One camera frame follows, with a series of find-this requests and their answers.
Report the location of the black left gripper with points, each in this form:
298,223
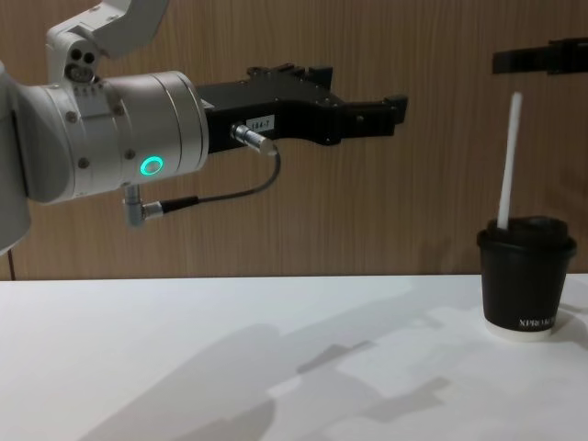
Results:
298,119

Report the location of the black plastic cup lid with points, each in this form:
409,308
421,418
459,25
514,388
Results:
528,236

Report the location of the white and silver left arm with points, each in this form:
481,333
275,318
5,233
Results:
115,138

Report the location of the black paper cup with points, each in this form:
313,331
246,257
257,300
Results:
523,294

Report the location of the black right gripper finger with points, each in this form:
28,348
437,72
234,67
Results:
523,62

